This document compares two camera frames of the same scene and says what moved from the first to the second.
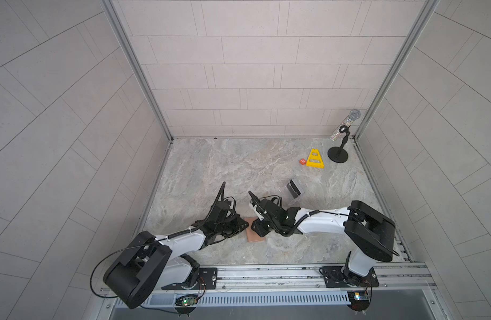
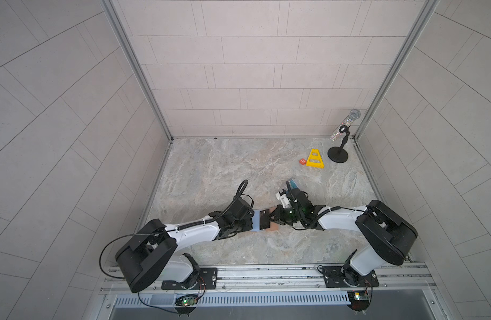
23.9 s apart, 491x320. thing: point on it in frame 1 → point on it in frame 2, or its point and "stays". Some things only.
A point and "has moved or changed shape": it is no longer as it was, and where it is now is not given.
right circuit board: x=359 y=300 stays
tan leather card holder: x=252 y=235 has moved or changed shape
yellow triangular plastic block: x=315 y=159 stays
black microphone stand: x=339 y=155 stays
